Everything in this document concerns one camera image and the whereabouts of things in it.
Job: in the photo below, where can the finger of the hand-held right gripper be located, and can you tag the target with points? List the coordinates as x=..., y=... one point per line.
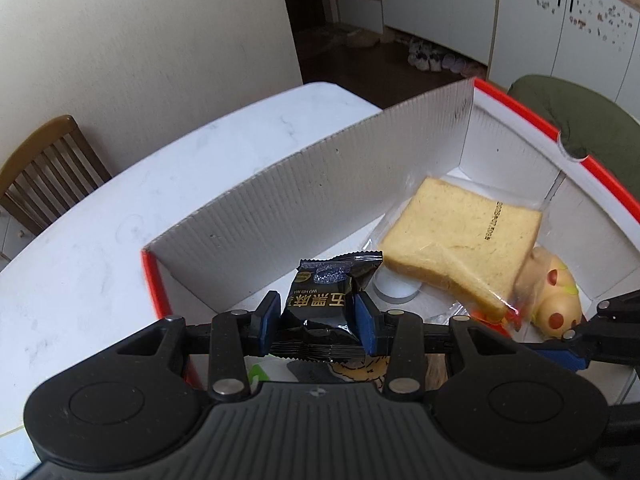
x=560, y=354
x=620, y=305

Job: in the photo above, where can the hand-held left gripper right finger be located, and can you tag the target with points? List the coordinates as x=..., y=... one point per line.
x=365, y=322

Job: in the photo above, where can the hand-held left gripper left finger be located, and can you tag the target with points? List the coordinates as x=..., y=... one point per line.
x=267, y=322

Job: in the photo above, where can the white round container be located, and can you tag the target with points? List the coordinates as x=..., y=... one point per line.
x=395, y=287

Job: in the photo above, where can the black snack packet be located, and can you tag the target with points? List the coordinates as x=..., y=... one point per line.
x=320, y=305

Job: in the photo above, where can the cartoon print packet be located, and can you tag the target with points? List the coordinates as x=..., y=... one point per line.
x=360, y=371

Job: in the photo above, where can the yellow red-spotted squishy toy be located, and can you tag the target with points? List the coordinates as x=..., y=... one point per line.
x=555, y=300

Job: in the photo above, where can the bagged bread slice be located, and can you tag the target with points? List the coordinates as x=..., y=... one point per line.
x=450, y=240

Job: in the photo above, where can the red cardboard box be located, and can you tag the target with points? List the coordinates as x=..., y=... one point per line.
x=300, y=200

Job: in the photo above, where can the olive green padded chair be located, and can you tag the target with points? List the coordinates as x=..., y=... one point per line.
x=590, y=115

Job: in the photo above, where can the brown wooden chair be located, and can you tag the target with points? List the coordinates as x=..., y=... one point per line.
x=50, y=160

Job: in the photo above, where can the white sneakers pair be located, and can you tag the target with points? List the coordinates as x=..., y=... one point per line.
x=424, y=56

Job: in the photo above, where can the pale slippers pair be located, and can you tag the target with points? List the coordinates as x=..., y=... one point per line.
x=457, y=63

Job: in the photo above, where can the brown slippers pair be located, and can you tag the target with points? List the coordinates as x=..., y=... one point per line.
x=364, y=39

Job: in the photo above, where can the stickered white cabinet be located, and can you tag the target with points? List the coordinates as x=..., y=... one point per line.
x=525, y=35

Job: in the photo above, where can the low white bench cabinet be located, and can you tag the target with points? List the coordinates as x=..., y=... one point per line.
x=360, y=12

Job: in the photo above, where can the white floor cabinet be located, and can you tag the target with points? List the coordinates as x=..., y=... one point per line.
x=425, y=10

